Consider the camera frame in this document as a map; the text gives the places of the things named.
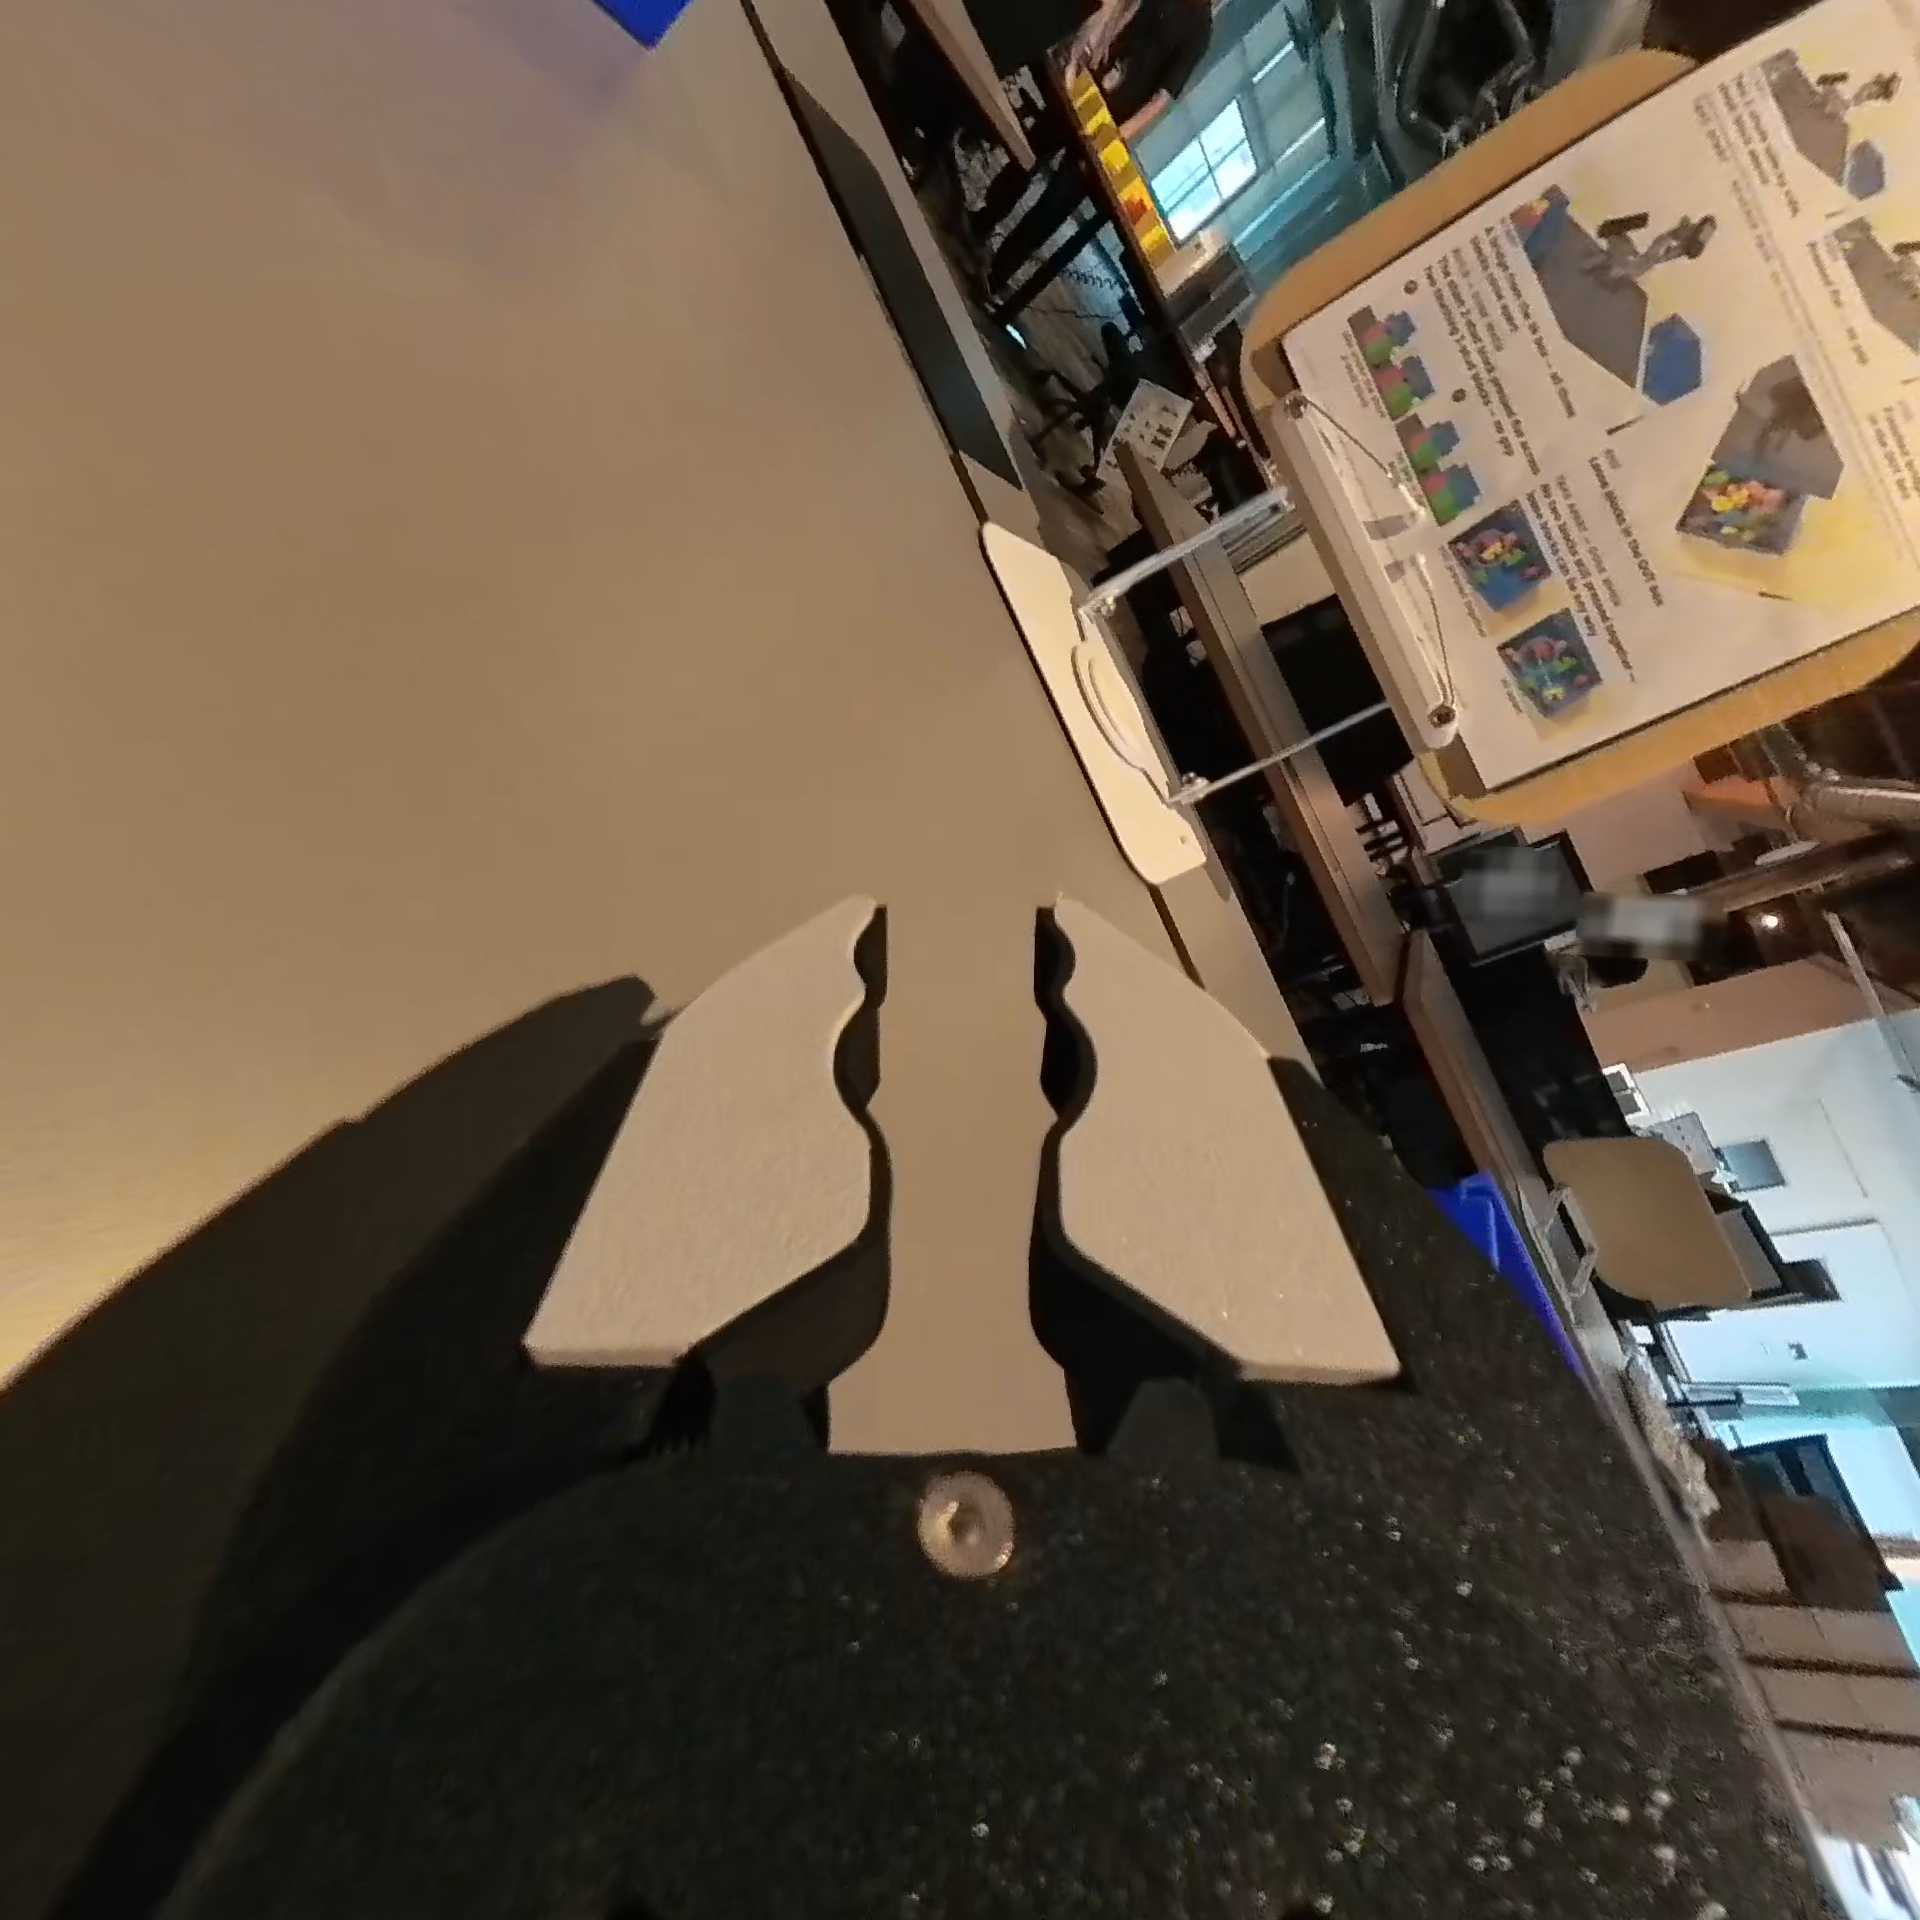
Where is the blue plastic block bin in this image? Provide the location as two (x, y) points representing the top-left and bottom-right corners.
(592, 0), (740, 51)

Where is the bright paned window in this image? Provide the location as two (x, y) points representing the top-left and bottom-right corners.
(1151, 96), (1258, 246)

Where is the black desk cable tray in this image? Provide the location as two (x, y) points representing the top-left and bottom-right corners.
(776, 67), (1029, 502)

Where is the silver duct pipe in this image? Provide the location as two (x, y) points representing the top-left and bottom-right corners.
(1776, 758), (1920, 848)

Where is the printed instruction sheet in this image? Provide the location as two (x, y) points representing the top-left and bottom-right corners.
(1279, 0), (1920, 799)

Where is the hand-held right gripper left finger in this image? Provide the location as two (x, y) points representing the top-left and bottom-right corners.
(520, 894), (903, 1370)

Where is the white printed paper sheet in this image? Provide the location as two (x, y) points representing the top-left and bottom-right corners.
(1118, 383), (1204, 471)

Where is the row of yellow storage bins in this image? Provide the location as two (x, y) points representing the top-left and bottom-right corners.
(1068, 67), (1175, 255)

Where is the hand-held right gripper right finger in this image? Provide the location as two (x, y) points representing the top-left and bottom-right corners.
(1029, 894), (1405, 1387)

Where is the large blue storage bin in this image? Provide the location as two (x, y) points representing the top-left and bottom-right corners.
(1421, 1170), (1588, 1375)

